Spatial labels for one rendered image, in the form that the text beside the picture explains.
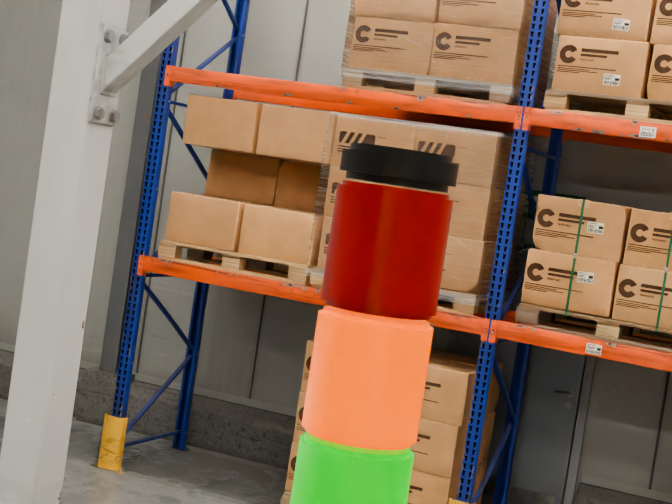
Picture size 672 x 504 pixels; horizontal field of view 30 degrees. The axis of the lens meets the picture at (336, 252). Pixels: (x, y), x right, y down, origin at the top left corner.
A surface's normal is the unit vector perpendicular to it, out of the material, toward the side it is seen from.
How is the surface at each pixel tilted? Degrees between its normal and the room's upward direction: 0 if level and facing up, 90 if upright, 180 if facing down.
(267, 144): 90
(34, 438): 90
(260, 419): 38
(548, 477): 90
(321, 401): 90
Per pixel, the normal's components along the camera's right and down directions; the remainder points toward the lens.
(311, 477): -0.71, -0.07
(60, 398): 0.91, 0.15
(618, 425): -0.39, -0.01
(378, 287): -0.01, 0.05
